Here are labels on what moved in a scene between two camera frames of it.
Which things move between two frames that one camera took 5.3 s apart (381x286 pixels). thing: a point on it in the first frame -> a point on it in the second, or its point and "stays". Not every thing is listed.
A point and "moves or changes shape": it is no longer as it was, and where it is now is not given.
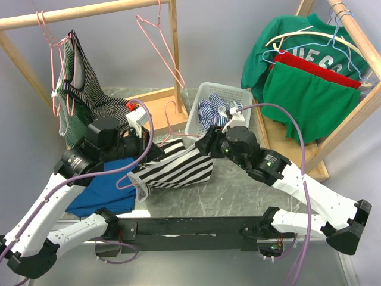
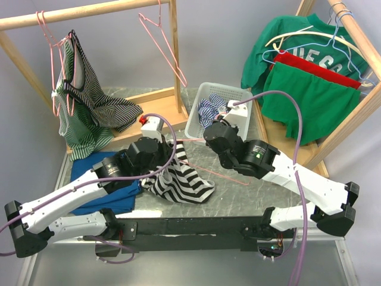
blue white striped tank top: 215,111 stays
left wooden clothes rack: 164,108 stays
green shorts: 320,106 stays
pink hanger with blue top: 158,25 moves or changes shape
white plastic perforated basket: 194,128 stays
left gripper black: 141,141 -> 166,151
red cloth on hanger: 306,65 stays
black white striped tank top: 177,167 moves or changes shape
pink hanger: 41,18 stays
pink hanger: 168,136 -> 203,168
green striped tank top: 79,97 stays
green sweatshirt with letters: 308,37 stays
